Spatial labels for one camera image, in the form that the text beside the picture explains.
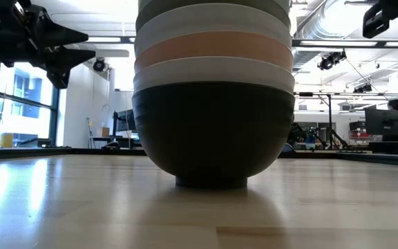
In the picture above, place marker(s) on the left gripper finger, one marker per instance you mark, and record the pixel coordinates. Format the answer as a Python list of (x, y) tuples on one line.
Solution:
[(64, 58), (61, 34)]

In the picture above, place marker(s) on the olive grey bowl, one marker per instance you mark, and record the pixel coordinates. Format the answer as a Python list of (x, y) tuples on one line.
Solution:
[(143, 14)]

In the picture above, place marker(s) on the light green bowl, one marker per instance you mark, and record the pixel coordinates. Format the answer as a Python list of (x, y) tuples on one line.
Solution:
[(284, 4)]

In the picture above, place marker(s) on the white bowl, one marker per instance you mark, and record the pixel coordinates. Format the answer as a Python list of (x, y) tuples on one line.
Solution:
[(213, 69), (213, 19)]

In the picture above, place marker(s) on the peach bowl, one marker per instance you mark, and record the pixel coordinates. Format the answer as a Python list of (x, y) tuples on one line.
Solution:
[(213, 45)]

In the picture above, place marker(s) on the large glass window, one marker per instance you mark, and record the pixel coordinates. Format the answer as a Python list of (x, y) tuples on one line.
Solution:
[(29, 114)]

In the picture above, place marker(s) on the cardboard box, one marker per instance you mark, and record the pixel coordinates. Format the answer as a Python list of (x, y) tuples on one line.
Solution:
[(104, 132)]

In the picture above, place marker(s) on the computer monitor on stand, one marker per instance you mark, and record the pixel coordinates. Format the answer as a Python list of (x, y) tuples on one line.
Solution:
[(126, 121)]

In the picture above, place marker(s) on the black computer monitor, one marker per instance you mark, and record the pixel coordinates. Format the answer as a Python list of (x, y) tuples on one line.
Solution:
[(383, 122)]

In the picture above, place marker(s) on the black tripod stand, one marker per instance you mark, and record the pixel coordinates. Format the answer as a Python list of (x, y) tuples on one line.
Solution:
[(329, 121)]

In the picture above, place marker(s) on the black desk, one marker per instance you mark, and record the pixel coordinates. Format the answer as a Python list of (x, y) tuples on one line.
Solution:
[(392, 148)]

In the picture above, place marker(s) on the dark bowl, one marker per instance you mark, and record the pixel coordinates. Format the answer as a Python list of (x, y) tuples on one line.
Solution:
[(213, 138)]

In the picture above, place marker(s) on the black ceiling camera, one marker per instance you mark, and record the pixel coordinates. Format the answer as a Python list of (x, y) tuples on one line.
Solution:
[(332, 59), (363, 89), (99, 64)]

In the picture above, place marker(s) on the silver ventilation duct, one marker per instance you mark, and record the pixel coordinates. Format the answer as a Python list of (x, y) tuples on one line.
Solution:
[(323, 24)]

